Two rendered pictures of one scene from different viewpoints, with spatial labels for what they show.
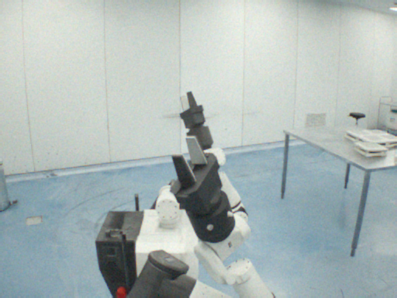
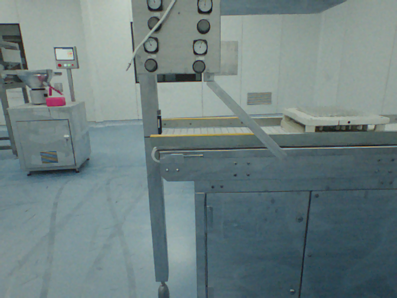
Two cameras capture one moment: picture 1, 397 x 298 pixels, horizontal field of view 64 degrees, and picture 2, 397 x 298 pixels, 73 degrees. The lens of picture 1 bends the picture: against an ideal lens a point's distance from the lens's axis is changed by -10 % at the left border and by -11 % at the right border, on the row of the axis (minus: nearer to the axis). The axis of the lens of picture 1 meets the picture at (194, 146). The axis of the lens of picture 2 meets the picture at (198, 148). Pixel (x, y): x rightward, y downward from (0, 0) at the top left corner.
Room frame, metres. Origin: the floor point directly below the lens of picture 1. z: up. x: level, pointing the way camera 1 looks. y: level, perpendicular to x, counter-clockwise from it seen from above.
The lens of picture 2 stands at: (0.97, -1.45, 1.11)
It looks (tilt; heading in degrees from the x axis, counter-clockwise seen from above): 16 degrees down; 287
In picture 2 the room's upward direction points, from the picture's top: 1 degrees counter-clockwise
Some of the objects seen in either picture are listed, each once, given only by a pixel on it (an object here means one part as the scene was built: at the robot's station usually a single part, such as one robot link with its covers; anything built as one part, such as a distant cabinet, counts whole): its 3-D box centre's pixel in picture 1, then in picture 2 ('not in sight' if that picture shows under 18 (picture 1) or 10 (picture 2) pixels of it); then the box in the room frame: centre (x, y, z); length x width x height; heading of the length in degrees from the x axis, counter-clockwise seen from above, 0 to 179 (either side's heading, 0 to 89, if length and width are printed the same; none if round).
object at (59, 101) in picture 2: not in sight; (56, 101); (3.26, -3.78, 0.80); 0.16 x 0.12 x 0.09; 24
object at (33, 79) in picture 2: not in sight; (44, 87); (3.54, -3.93, 0.95); 0.49 x 0.36 x 0.37; 24
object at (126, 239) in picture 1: (151, 260); not in sight; (0.95, 0.14, 1.14); 0.34 x 0.30 x 0.36; 1
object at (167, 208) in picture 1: (167, 205); not in sight; (0.94, 0.08, 1.34); 0.10 x 0.07 x 0.09; 1
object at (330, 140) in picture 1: (359, 143); not in sight; (3.40, -1.78, 0.86); 1.50 x 1.10 x 0.04; 15
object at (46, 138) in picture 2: not in sight; (55, 136); (3.47, -3.90, 0.38); 0.63 x 0.57 x 0.76; 24
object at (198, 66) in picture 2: not in sight; (198, 64); (1.17, -2.14, 1.12); 0.03 x 0.03 x 0.04; 17
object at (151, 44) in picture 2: not in sight; (150, 44); (1.29, -2.11, 1.17); 0.04 x 0.01 x 0.04; 17
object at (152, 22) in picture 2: not in sight; (153, 21); (1.27, -2.11, 1.22); 0.03 x 0.02 x 0.04; 17
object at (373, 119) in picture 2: not in sight; (328, 115); (0.81, -2.45, 0.95); 0.25 x 0.24 x 0.02; 108
